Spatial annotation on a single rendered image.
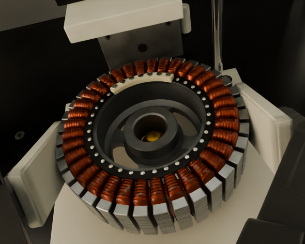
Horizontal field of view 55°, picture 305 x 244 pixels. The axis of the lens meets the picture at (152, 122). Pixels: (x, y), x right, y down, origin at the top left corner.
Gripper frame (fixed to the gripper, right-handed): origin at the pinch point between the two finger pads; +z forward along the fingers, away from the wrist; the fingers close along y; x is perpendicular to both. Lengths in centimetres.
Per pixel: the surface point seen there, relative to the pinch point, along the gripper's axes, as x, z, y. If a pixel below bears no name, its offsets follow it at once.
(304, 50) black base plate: 0.8, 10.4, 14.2
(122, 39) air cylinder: 5.1, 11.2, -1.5
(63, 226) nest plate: -4.5, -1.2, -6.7
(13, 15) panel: 10.3, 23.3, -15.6
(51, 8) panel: 10.1, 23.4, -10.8
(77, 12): 7.5, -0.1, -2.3
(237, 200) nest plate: -4.7, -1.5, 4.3
